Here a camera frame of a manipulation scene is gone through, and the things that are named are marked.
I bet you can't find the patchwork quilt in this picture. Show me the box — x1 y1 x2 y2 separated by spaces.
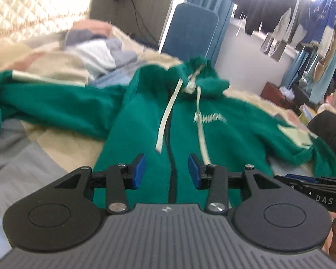
0 20 325 230

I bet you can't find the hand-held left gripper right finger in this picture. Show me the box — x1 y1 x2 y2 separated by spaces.
187 154 280 214

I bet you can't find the hanging blue white jacket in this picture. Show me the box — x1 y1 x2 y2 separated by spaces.
305 0 336 58

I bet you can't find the hanging striped garment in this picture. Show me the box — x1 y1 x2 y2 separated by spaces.
260 33 286 61

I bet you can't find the hanging light blue garment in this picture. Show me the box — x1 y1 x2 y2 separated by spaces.
308 48 336 105

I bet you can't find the hanging black jacket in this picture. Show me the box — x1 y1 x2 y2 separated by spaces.
231 0 299 35

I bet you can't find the blue padded board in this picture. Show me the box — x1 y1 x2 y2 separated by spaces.
160 2 220 62

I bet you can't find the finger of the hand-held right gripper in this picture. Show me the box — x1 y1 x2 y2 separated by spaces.
274 174 336 188

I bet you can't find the black jacket on bed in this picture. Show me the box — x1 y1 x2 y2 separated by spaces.
307 110 336 178

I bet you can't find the green hoodie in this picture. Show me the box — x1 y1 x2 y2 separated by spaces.
0 57 336 206

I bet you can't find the clear plastic bag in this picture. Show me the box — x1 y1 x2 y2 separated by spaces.
278 86 295 99

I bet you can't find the black charger cable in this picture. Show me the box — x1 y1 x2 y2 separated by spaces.
125 0 161 48

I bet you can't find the cream quilted headboard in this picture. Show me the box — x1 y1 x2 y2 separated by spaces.
0 0 99 44

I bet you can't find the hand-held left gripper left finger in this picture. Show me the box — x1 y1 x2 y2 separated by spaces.
54 154 147 214

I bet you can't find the hanging grey jacket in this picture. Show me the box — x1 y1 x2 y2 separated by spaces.
273 6 307 47

